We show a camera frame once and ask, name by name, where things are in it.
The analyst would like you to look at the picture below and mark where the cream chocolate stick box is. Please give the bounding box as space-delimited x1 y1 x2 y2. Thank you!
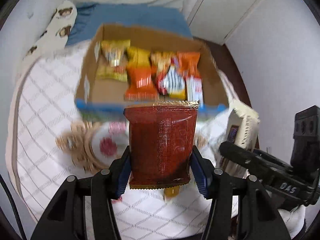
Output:
225 99 260 152

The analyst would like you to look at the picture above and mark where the red white spicy strip packet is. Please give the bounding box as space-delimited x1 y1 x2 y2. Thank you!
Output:
186 76 203 107

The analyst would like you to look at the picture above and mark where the dark red biscuit packet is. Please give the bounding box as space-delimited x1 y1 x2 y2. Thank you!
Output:
124 101 199 190

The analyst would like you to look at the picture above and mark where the orange snack packet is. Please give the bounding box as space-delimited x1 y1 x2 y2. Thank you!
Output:
124 67 159 101
177 51 201 78

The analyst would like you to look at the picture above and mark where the egg yolk snack packet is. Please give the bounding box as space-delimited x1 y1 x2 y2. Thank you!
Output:
163 186 180 202

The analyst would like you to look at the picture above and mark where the white quilted floral mat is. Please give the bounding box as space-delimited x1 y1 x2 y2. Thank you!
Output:
6 39 258 240

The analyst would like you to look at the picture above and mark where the orange snack packet in box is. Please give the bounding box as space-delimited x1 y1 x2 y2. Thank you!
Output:
177 51 201 78

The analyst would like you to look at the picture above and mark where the red white snack packet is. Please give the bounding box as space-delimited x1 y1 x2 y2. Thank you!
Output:
150 51 186 100

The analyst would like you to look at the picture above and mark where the yellow snack packet in box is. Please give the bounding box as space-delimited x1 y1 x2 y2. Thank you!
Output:
126 46 151 70

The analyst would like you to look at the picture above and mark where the milk carton cardboard box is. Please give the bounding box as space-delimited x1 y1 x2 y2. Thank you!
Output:
75 24 228 115

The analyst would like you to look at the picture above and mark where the yellow orange chip packet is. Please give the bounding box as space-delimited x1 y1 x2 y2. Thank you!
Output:
95 40 131 82

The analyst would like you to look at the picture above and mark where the white door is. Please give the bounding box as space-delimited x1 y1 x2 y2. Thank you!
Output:
188 0 257 44

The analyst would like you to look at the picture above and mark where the bear pattern pillow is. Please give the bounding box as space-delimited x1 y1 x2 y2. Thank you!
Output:
23 0 78 63

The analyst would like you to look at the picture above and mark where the blue bed sheet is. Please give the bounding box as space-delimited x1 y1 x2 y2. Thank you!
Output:
66 2 192 46

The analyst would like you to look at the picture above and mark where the black cable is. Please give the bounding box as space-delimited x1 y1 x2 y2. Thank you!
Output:
0 174 28 240

